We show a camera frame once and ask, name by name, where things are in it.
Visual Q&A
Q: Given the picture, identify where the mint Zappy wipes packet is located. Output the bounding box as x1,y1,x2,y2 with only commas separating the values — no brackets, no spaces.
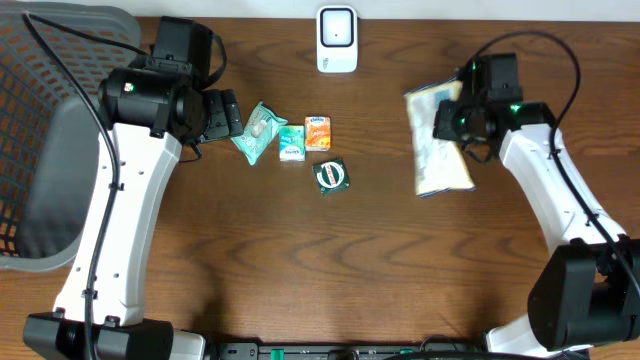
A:
232,101,288,166

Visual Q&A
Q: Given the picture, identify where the large yellow wipes packet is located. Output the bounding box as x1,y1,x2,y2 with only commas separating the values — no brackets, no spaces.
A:
404,79,475,197

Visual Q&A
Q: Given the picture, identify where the teal tissue pack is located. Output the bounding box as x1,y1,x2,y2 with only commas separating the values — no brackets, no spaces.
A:
279,125,306,162

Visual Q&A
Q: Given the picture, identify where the orange tissue pack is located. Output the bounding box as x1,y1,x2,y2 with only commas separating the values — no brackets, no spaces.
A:
304,116,331,151

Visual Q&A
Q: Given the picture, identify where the Zam-Buk ointment tin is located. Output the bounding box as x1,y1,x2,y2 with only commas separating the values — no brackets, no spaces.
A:
312,158,351,195

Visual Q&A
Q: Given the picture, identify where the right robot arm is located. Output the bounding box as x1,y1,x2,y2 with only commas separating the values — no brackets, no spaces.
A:
433,53,639,358

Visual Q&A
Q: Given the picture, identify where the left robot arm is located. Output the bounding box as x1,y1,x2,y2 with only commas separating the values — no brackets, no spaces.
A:
23,16,243,359

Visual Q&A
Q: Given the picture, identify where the white barcode scanner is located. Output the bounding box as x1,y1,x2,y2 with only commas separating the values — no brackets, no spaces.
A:
316,5,359,73

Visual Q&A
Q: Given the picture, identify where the grey plastic mesh basket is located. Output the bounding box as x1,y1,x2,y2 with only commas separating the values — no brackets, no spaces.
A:
1,1,141,272

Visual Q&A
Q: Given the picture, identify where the black left camera cable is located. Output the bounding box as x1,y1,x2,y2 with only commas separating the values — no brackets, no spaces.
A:
20,12,151,360

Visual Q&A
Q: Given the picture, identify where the black camera cable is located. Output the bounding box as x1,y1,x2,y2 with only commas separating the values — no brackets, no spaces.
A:
462,30,640,301
20,12,151,360

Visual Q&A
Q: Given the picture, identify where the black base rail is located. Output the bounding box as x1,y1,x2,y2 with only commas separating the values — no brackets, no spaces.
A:
210,340,482,360

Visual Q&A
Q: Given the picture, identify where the black right camera cable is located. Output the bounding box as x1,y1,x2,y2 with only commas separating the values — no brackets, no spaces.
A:
462,30,640,301

